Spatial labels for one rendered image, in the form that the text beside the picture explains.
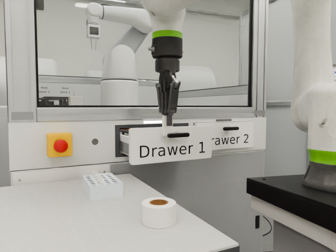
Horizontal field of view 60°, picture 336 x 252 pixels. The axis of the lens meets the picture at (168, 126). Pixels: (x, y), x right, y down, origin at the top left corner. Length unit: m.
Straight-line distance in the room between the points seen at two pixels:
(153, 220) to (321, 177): 0.40
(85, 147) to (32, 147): 0.16
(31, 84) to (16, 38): 0.14
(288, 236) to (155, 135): 0.45
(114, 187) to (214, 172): 0.57
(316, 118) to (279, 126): 2.22
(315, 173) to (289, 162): 2.15
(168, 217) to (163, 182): 0.54
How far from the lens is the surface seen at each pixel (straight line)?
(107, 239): 0.56
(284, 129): 2.93
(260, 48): 1.37
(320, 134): 0.75
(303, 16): 0.96
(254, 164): 1.36
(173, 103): 0.86
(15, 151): 0.99
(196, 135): 0.97
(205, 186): 1.22
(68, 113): 0.99
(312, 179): 0.77
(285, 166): 2.96
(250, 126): 1.30
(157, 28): 0.89
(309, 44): 0.93
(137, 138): 0.88
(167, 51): 0.86
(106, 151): 1.02
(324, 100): 0.75
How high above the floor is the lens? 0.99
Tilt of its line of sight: 4 degrees down
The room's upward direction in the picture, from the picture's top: straight up
